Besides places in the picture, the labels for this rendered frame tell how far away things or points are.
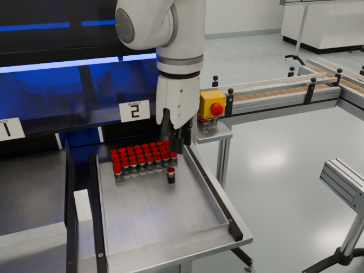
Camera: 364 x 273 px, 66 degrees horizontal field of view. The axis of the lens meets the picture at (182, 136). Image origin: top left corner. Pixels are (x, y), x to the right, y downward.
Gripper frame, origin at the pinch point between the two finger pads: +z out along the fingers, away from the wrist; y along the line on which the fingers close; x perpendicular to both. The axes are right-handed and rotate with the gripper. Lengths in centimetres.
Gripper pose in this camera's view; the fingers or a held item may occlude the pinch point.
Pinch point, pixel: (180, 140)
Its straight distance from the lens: 59.5
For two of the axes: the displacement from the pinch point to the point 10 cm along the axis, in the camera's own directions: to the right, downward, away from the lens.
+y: -4.8, 4.7, -7.4
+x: 8.7, 2.6, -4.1
